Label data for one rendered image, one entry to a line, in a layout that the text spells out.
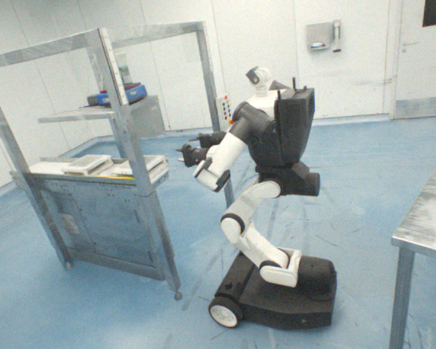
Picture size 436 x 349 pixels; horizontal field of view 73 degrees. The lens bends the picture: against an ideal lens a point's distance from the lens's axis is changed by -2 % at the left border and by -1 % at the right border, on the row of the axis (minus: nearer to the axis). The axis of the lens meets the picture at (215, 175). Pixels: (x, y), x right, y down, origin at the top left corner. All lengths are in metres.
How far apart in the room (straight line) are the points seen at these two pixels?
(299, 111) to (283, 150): 0.18
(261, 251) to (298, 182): 0.51
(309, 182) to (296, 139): 0.23
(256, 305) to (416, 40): 4.15
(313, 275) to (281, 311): 0.25
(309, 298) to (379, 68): 3.82
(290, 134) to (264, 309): 0.97
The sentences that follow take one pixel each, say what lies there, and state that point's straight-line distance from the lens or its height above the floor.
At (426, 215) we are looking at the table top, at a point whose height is 0.86.
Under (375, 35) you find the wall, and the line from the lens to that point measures 4.94.
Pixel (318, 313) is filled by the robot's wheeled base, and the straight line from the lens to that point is 1.76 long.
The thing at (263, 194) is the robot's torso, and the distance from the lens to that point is 1.46.
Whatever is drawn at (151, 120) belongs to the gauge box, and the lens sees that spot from 1.80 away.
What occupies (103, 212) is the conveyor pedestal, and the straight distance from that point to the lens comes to 2.23.
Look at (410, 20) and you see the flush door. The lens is 5.00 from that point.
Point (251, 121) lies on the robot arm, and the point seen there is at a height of 1.21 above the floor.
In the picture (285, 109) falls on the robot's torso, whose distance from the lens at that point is 1.26.
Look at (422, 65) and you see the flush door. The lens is 5.10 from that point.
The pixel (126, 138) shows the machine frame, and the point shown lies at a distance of 1.58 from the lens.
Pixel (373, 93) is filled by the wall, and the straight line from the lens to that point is 5.05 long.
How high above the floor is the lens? 1.51
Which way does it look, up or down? 24 degrees down
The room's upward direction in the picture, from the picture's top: 11 degrees counter-clockwise
